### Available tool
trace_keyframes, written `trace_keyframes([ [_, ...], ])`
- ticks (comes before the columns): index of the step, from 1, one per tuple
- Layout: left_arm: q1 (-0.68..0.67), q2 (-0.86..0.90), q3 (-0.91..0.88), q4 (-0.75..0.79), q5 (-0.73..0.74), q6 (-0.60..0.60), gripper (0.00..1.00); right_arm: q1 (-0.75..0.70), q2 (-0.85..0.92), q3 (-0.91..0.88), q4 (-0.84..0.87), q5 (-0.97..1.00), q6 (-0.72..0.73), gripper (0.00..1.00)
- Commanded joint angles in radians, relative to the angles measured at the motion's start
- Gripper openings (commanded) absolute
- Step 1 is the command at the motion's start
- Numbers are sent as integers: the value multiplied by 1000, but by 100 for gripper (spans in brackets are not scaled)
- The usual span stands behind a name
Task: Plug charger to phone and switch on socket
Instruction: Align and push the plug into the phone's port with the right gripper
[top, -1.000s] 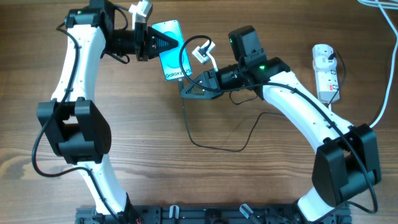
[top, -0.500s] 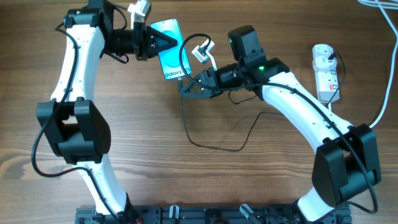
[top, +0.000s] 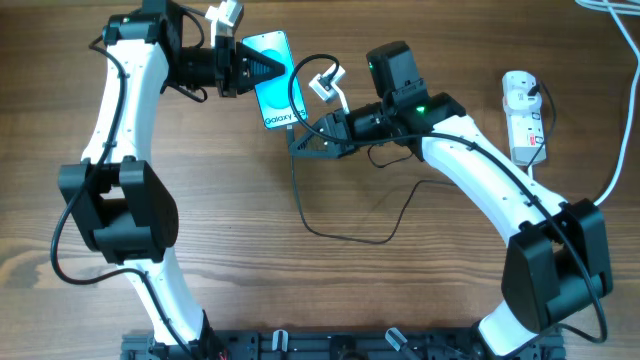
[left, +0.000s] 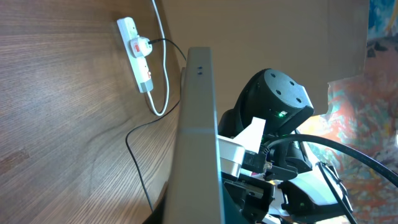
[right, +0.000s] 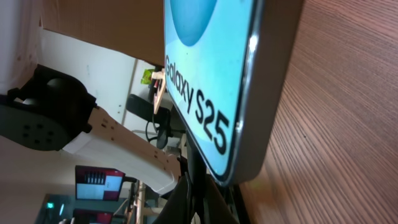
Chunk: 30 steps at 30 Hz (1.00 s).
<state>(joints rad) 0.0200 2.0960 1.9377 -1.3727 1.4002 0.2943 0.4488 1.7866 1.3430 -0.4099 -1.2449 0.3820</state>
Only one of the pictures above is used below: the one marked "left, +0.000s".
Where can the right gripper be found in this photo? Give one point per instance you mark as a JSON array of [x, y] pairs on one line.
[[267, 182]]

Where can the white plug charger adapter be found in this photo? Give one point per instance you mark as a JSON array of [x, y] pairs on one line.
[[140, 47]]

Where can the white power strip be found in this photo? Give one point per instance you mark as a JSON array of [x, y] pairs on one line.
[[139, 66]]

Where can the smartphone with blue screen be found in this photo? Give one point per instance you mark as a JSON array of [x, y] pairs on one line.
[[194, 194]]

